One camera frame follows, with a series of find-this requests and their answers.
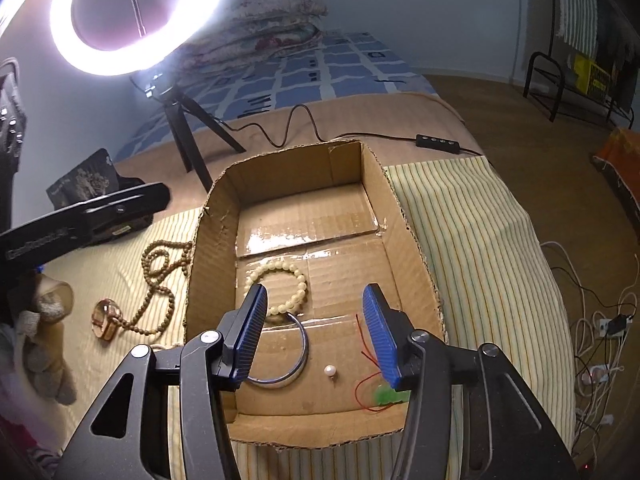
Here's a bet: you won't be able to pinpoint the long wooden bead necklace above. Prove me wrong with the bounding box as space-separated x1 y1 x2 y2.
112 238 194 337

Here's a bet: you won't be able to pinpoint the black metal bangle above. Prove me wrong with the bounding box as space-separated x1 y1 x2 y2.
244 311 309 390

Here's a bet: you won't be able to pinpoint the cream bead bracelet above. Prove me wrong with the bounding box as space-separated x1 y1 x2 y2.
243 258 309 319

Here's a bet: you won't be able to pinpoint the green jade pendant red cord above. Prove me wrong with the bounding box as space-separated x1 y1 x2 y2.
354 313 412 413

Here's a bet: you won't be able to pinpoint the gloved left hand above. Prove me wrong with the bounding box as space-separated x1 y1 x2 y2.
1 270 77 405

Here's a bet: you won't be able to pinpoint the black snack bag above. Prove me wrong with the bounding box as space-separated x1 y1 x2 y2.
45 147 154 241

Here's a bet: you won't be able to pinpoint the single white pearl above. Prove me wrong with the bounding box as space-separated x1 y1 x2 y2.
323 364 337 379

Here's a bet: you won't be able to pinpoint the black tripod stand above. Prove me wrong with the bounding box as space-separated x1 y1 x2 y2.
129 71 248 194

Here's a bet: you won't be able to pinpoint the yellow striped cloth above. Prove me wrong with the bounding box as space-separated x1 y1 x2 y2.
46 157 575 479

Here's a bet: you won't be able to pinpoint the brown cardboard box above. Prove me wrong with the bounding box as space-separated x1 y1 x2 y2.
184 141 445 448

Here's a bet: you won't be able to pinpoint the folded floral quilt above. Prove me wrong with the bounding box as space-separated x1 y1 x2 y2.
165 0 328 76

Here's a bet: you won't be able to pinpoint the blue checkered bed sheet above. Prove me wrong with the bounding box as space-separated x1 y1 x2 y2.
112 29 442 164

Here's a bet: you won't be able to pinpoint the orange cloth covered item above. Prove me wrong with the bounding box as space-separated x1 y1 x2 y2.
591 128 639 224

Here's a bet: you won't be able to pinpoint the black clothes rack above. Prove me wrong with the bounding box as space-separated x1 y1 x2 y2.
523 0 639 129

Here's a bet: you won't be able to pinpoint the yellow box on rack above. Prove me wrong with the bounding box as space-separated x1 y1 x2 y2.
573 53 611 102

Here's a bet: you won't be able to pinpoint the white knitted hanging cloth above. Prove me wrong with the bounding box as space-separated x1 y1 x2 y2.
555 0 598 58

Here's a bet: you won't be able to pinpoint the white power strip cables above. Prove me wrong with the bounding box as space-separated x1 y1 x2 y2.
539 238 640 461

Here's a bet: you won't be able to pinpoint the black ring light cable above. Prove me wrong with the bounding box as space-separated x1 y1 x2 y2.
219 103 484 157

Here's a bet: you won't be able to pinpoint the white ring light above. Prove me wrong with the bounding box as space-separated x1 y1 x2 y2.
49 0 221 77

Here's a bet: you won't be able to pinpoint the inline cable remote control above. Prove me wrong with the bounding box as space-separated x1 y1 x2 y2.
416 134 462 155

